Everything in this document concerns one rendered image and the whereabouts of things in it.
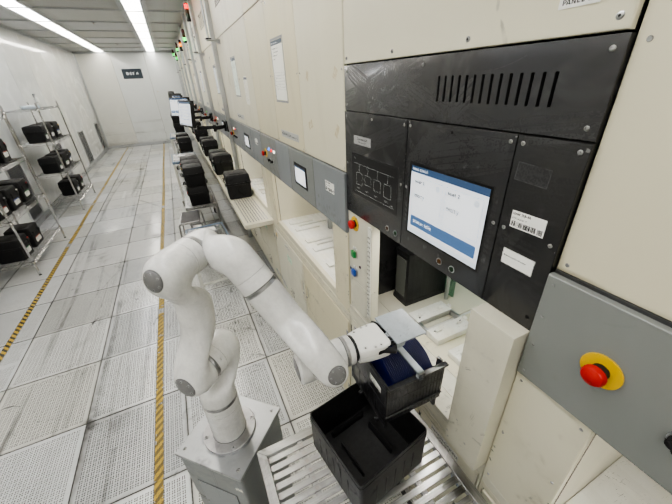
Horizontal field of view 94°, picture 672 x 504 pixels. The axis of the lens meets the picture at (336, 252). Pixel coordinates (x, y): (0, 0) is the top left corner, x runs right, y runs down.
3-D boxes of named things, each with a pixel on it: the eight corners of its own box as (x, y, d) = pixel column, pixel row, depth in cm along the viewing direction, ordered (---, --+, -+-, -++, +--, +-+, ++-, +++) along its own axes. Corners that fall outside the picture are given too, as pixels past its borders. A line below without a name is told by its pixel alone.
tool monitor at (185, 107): (182, 134, 370) (173, 100, 352) (226, 129, 388) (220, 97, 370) (184, 138, 337) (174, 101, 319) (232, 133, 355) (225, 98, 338)
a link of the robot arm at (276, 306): (282, 277, 69) (360, 373, 76) (270, 272, 84) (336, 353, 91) (249, 304, 67) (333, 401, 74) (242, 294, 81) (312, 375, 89)
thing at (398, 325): (349, 379, 114) (348, 311, 98) (396, 359, 121) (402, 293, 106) (386, 440, 94) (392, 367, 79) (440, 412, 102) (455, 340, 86)
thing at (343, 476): (370, 401, 127) (370, 372, 119) (424, 459, 107) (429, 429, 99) (312, 443, 114) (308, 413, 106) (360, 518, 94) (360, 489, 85)
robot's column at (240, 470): (220, 544, 149) (173, 453, 113) (252, 481, 172) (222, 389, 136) (272, 570, 141) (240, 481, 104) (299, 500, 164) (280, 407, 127)
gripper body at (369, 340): (341, 347, 93) (373, 334, 97) (357, 372, 85) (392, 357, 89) (340, 328, 90) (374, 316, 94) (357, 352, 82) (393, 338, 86)
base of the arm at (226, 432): (192, 445, 115) (178, 413, 106) (225, 401, 130) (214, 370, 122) (236, 462, 109) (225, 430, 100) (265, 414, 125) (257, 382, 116)
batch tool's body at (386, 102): (345, 411, 206) (330, 66, 112) (456, 358, 240) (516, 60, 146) (439, 580, 136) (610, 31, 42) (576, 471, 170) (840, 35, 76)
